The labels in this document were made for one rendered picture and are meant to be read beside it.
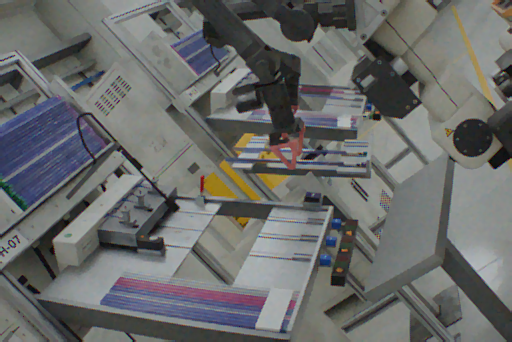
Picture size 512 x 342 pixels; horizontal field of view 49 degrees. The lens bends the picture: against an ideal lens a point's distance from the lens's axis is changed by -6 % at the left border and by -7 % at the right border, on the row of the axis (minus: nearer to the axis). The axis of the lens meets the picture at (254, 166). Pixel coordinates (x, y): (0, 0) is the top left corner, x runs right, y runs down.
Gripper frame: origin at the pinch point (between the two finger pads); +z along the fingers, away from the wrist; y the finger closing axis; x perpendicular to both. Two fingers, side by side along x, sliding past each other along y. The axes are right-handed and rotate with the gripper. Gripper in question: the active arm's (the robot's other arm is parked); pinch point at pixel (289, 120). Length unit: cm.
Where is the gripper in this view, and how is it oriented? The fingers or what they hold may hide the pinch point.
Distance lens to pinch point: 230.5
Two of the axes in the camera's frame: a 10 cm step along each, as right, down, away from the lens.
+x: 9.7, 1.1, -2.1
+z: -0.4, 9.5, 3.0
